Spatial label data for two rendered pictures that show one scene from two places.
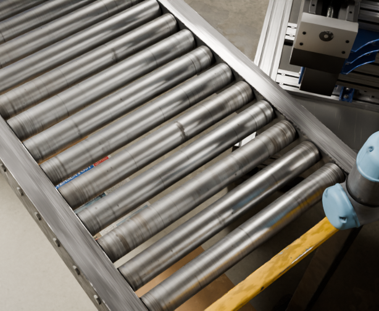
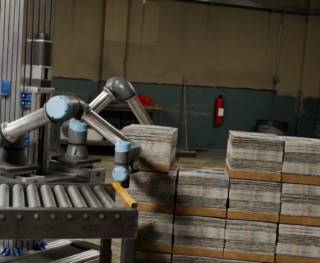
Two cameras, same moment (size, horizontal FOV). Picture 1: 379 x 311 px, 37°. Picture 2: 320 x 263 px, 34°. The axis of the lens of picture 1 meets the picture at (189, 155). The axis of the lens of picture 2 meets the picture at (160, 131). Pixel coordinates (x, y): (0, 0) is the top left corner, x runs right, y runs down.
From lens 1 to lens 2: 2.12 m
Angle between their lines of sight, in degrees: 71
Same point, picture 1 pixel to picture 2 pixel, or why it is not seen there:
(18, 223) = not seen: outside the picture
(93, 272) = (93, 209)
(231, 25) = not seen: outside the picture
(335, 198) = (119, 168)
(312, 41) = not seen: hidden behind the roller
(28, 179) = (37, 208)
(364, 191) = (125, 158)
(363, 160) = (120, 147)
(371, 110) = (33, 255)
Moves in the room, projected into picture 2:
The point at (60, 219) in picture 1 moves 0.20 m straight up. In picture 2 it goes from (63, 208) to (66, 159)
